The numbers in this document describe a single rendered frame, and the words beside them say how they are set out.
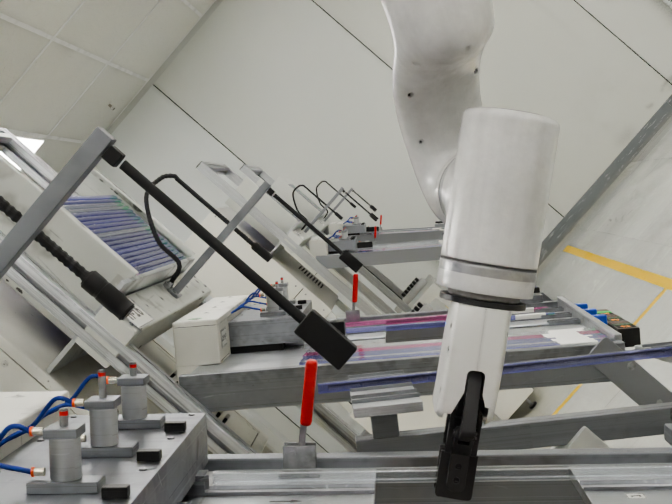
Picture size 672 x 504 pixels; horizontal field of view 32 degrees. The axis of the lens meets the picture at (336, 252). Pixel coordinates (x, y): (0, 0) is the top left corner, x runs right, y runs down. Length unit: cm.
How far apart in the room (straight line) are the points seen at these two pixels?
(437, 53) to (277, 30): 766
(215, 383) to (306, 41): 679
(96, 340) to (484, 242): 103
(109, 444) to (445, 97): 42
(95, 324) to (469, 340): 101
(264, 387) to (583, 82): 690
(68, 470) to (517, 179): 43
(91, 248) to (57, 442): 122
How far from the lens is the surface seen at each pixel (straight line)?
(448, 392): 99
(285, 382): 191
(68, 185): 90
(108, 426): 95
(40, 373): 198
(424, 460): 114
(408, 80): 104
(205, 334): 211
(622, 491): 106
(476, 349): 99
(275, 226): 542
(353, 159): 852
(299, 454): 111
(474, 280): 99
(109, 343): 190
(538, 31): 865
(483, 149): 99
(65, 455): 85
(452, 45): 98
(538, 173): 100
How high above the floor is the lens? 115
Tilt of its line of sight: level
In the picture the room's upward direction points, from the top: 49 degrees counter-clockwise
